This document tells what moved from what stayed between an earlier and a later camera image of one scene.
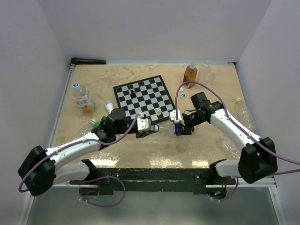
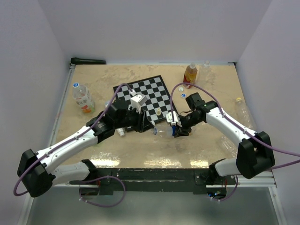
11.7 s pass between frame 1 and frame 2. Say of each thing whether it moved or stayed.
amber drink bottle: stayed
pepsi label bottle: moved
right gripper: stayed
